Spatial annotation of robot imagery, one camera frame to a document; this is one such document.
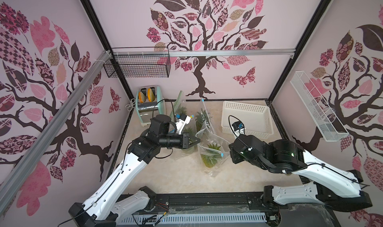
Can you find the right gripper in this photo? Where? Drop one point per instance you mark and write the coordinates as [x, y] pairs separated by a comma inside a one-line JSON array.
[[235, 151]]

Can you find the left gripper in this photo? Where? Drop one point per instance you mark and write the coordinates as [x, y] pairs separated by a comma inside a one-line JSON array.
[[184, 136]]

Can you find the zip-top bag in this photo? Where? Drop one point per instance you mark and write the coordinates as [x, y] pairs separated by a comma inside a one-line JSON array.
[[206, 137]]

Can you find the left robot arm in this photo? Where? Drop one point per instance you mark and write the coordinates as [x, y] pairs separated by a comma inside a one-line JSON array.
[[105, 208]]

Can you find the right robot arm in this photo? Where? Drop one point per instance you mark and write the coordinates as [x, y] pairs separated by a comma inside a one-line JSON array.
[[329, 186]]

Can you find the middle blue-zip bag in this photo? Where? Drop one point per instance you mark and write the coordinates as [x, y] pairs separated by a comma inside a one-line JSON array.
[[186, 130]]

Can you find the back right zip bag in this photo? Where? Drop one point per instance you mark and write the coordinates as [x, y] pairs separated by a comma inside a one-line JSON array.
[[212, 129]]

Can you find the back green-zip bag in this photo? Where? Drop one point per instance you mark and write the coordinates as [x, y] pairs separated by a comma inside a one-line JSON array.
[[181, 100]]

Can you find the white plastic basket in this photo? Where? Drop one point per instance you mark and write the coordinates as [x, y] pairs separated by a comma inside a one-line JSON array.
[[256, 118]]

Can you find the mint green toaster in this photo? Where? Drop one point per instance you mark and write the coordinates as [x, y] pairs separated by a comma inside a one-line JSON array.
[[149, 103]]

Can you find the white vent strip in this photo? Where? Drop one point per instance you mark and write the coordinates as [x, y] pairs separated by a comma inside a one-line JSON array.
[[194, 219]]

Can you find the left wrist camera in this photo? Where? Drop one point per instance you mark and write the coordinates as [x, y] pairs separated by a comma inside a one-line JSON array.
[[181, 121]]

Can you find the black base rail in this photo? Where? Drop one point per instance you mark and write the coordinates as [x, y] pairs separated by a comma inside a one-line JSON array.
[[291, 215]]

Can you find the black wire wall basket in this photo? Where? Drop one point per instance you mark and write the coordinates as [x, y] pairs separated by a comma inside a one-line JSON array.
[[139, 62]]

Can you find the white wire wall shelf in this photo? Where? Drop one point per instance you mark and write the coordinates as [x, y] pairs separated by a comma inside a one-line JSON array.
[[320, 110]]

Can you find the aluminium rail back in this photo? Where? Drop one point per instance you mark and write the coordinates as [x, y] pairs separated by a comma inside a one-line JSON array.
[[211, 53]]

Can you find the aluminium rail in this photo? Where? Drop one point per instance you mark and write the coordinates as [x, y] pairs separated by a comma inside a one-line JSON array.
[[211, 53], [26, 165]]

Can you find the aluminium rail left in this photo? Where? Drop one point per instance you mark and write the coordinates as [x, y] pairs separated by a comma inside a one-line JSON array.
[[26, 165]]

